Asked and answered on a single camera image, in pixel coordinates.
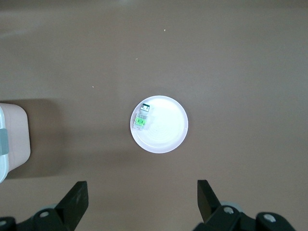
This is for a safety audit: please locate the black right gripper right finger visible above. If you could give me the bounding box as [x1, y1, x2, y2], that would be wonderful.
[192, 180, 296, 231]

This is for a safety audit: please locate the pink round plate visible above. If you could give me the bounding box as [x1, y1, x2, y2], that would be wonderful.
[129, 95, 189, 154]

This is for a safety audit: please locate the green push-button switch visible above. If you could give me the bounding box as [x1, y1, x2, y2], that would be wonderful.
[132, 103, 153, 130]

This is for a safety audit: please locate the brown table cover mat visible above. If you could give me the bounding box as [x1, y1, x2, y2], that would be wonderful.
[0, 0, 308, 231]

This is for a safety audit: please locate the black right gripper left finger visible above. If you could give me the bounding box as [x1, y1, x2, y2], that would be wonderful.
[0, 181, 89, 231]

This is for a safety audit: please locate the white lidded storage box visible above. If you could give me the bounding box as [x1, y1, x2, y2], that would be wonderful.
[0, 103, 31, 185]

